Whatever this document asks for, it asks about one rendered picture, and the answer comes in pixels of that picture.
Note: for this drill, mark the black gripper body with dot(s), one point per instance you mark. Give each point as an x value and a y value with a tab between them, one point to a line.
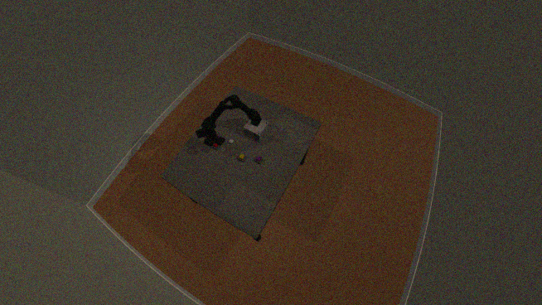
219	140

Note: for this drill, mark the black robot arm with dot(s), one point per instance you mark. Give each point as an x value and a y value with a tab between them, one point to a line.
208	124

